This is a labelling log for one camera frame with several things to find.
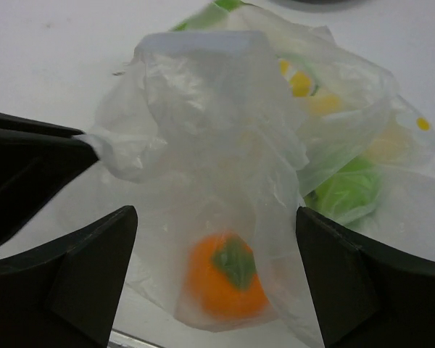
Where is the clear printed plastic bag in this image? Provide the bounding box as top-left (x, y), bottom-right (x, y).
top-left (54, 0), bottom-right (435, 348)

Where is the yellow fake lemon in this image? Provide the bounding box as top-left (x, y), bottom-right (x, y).
top-left (306, 89), bottom-right (412, 164)

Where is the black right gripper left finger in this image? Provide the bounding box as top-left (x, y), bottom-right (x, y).
top-left (0, 206), bottom-right (138, 347)

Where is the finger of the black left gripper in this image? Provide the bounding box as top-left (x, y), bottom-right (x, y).
top-left (0, 113), bottom-right (98, 246)

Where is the orange fake persimmon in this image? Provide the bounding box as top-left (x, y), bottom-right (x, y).
top-left (183, 230), bottom-right (269, 321)

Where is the green fake fruit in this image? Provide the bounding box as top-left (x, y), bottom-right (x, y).
top-left (304, 157), bottom-right (381, 225)

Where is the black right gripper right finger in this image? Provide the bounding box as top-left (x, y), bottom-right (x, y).
top-left (296, 207), bottom-right (435, 347)

